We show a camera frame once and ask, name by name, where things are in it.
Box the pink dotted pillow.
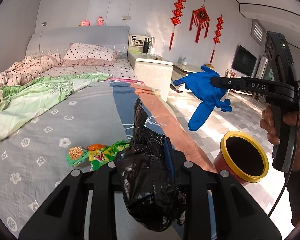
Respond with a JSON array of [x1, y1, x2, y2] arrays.
[[62, 43, 119, 67]]

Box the shuttered window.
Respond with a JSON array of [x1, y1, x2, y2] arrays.
[[251, 19, 267, 47]]

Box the grey floral blanket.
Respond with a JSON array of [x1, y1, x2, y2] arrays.
[[0, 80, 215, 240]]

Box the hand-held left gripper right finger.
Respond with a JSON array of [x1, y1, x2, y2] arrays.
[[163, 137, 282, 240]]

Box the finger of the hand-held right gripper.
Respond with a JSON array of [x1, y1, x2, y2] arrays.
[[211, 76, 247, 90]]

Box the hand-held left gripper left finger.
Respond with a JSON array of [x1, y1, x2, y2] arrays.
[[19, 162, 123, 240]]

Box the grey bed headboard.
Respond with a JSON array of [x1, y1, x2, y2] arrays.
[[25, 26, 130, 58]]

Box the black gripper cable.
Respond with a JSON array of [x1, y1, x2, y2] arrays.
[[266, 80, 300, 217]]

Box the red diamond knot hanging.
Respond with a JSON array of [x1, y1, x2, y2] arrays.
[[189, 0, 212, 43]]

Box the green yellow snack bag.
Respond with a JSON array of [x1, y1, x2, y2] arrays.
[[87, 140, 130, 172]]

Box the black plastic bag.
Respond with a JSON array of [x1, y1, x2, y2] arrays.
[[114, 98, 187, 232]]

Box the long red knot hanging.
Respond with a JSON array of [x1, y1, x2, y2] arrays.
[[209, 15, 225, 64], [170, 0, 186, 50]]

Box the pink dotted duvet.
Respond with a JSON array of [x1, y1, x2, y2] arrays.
[[0, 53, 62, 113]]

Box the white low cabinet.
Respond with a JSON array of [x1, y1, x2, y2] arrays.
[[172, 64, 213, 93]]

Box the black television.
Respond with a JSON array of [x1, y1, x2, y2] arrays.
[[232, 44, 257, 77]]

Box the white bedside cabinet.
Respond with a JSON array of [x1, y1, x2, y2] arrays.
[[127, 51, 173, 103]]

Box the white dotted bedsheet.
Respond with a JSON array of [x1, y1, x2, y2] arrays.
[[42, 57, 137, 79]]

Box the red bin with yellow rim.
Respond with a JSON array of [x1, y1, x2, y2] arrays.
[[213, 131, 269, 187]]

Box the green packet with gold print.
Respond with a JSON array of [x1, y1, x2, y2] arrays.
[[66, 145, 90, 168]]

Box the blue rubber glove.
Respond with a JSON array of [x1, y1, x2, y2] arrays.
[[173, 65, 233, 131]]

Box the orange wrapper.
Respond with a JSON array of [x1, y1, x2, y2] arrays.
[[88, 144, 107, 152]]

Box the light green quilt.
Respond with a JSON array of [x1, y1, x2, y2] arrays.
[[0, 72, 138, 150]]

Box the person's right hand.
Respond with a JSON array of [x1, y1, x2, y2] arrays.
[[259, 104, 300, 172]]

